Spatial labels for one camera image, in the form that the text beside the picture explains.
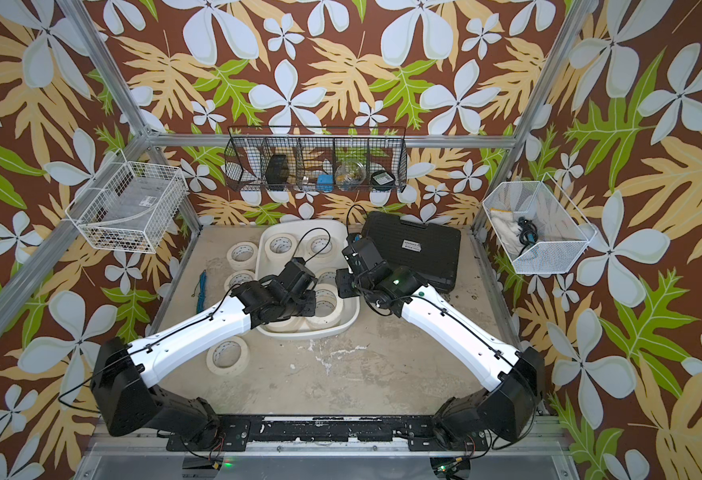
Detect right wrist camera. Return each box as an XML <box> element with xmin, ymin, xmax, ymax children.
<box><xmin>342</xmin><ymin>237</ymin><xmax>385</xmax><ymax>276</ymax></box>

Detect masking tape roll five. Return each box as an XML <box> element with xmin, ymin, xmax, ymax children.
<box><xmin>306</xmin><ymin>232</ymin><xmax>336</xmax><ymax>259</ymax></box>

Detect blue item in basket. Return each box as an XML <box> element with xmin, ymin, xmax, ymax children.
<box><xmin>316</xmin><ymin>174</ymin><xmax>335</xmax><ymax>193</ymax></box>

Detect black plastic tool case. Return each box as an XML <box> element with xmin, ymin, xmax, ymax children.
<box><xmin>362</xmin><ymin>211</ymin><xmax>461</xmax><ymax>293</ymax></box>

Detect masking tape roll two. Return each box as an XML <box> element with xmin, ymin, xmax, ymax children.
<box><xmin>226</xmin><ymin>241</ymin><xmax>259</xmax><ymax>271</ymax></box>

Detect masking tape roll six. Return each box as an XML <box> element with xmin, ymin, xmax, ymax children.
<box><xmin>306</xmin><ymin>284</ymin><xmax>343</xmax><ymax>330</ymax></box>

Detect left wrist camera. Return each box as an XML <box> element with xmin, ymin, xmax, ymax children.
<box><xmin>278</xmin><ymin>257</ymin><xmax>317</xmax><ymax>295</ymax></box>

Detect masking tape roll eight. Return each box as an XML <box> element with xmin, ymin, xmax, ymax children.
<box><xmin>265</xmin><ymin>317</ymin><xmax>305</xmax><ymax>334</ymax></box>

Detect masking tape roll one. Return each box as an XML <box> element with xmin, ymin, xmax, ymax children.
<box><xmin>224</xmin><ymin>270</ymin><xmax>256</xmax><ymax>290</ymax></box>

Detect masking tape roll three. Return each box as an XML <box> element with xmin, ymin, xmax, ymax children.
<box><xmin>206</xmin><ymin>336</ymin><xmax>250</xmax><ymax>378</ymax></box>

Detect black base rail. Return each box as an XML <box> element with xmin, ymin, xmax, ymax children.
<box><xmin>167</xmin><ymin>414</ymin><xmax>488</xmax><ymax>453</ymax></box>

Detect white mesh basket right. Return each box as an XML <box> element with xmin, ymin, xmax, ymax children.
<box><xmin>483</xmin><ymin>175</ymin><xmax>597</xmax><ymax>275</ymax></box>

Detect white plastic storage box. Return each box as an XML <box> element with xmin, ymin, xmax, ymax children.
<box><xmin>255</xmin><ymin>219</ymin><xmax>360</xmax><ymax>340</ymax></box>

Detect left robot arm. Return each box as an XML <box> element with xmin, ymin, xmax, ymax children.
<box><xmin>90</xmin><ymin>257</ymin><xmax>317</xmax><ymax>449</ymax></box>

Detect black wire wall basket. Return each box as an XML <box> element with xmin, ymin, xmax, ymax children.
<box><xmin>222</xmin><ymin>125</ymin><xmax>408</xmax><ymax>193</ymax></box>

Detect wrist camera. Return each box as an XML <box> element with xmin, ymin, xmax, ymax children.
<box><xmin>342</xmin><ymin>237</ymin><xmax>385</xmax><ymax>276</ymax></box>
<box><xmin>278</xmin><ymin>257</ymin><xmax>317</xmax><ymax>295</ymax></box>

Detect masking tape roll seven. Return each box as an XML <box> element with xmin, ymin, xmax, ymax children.
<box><xmin>316</xmin><ymin>268</ymin><xmax>337</xmax><ymax>286</ymax></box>

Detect white wire basket left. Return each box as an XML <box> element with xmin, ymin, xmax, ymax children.
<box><xmin>65</xmin><ymin>155</ymin><xmax>188</xmax><ymax>254</ymax></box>

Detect black box in basket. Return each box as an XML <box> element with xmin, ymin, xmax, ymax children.
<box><xmin>265</xmin><ymin>154</ymin><xmax>290</xmax><ymax>190</ymax></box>

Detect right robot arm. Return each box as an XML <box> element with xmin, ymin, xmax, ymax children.
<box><xmin>336</xmin><ymin>234</ymin><xmax>545</xmax><ymax>449</ymax></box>

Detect black cable in basket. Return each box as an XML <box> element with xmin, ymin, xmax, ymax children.
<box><xmin>516</xmin><ymin>217</ymin><xmax>542</xmax><ymax>247</ymax></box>

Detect masking tape roll four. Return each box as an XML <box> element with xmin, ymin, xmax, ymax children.
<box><xmin>264</xmin><ymin>233</ymin><xmax>298</xmax><ymax>264</ymax></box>

